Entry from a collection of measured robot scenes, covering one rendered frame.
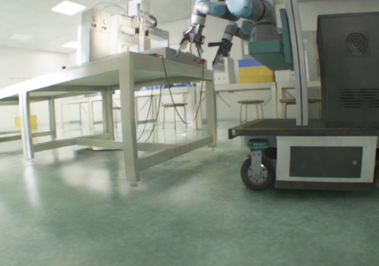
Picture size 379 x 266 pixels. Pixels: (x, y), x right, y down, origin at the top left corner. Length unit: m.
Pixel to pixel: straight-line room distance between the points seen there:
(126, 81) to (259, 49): 0.71
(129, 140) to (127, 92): 0.26
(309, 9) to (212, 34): 2.55
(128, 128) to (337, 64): 1.09
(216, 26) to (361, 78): 5.55
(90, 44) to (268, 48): 1.26
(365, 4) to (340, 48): 5.24
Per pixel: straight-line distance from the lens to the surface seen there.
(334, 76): 1.17
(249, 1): 1.11
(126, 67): 1.37
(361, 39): 1.22
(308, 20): 6.11
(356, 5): 6.35
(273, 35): 1.20
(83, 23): 2.00
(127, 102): 1.35
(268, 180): 1.25
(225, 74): 4.44
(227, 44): 1.80
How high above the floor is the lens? 0.44
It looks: 4 degrees down
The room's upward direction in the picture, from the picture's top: 3 degrees counter-clockwise
